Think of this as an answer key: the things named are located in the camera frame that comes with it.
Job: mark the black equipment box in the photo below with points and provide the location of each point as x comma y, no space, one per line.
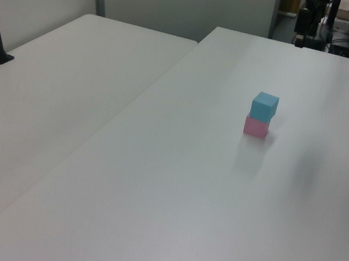
347,48

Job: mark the blue cube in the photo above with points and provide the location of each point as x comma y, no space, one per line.
262,108

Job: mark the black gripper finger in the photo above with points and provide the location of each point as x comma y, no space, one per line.
300,41
316,43

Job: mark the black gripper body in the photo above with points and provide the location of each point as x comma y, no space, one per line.
304,21

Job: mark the white side table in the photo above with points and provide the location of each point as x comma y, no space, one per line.
47,109

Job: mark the pink cube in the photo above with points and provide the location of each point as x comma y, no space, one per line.
255,127

